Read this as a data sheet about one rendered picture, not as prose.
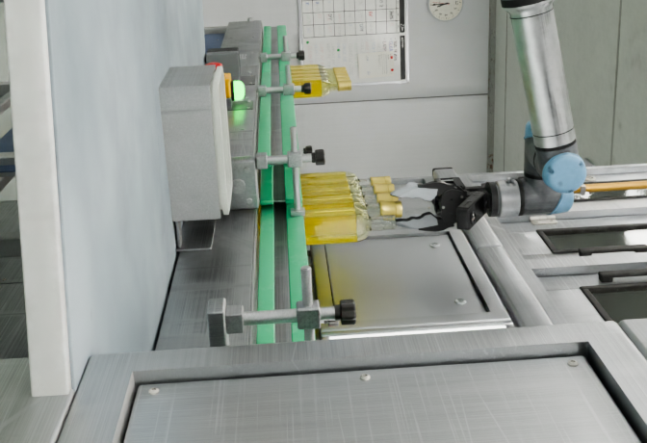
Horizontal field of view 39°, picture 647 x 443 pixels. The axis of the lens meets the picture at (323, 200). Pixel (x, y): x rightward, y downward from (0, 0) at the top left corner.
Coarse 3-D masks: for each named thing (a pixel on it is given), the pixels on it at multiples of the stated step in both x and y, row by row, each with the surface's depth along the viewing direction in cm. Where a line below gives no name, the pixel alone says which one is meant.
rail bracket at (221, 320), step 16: (304, 272) 103; (304, 288) 104; (208, 304) 105; (224, 304) 105; (304, 304) 105; (336, 304) 106; (352, 304) 105; (208, 320) 103; (224, 320) 103; (240, 320) 104; (256, 320) 105; (272, 320) 105; (288, 320) 105; (304, 320) 105; (320, 320) 105; (336, 320) 105; (352, 320) 105; (224, 336) 104; (304, 336) 106
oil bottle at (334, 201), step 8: (304, 200) 180; (312, 200) 180; (320, 200) 180; (328, 200) 180; (336, 200) 179; (344, 200) 179; (352, 200) 179; (360, 200) 180; (304, 208) 178; (312, 208) 178; (320, 208) 178
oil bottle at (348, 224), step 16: (336, 208) 177; (352, 208) 176; (304, 224) 172; (320, 224) 173; (336, 224) 173; (352, 224) 173; (368, 224) 174; (320, 240) 174; (336, 240) 174; (352, 240) 174
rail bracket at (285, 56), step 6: (264, 54) 264; (270, 54) 266; (276, 54) 266; (282, 54) 265; (288, 54) 265; (294, 54) 266; (300, 54) 265; (264, 60) 265; (282, 60) 265; (288, 60) 265; (300, 60) 266
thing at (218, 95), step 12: (216, 72) 149; (216, 84) 142; (216, 96) 141; (216, 108) 142; (216, 120) 142; (216, 132) 143; (228, 132) 160; (216, 144) 145; (228, 144) 161; (216, 156) 145; (228, 156) 161; (228, 168) 162; (228, 180) 162; (228, 192) 158; (228, 204) 152
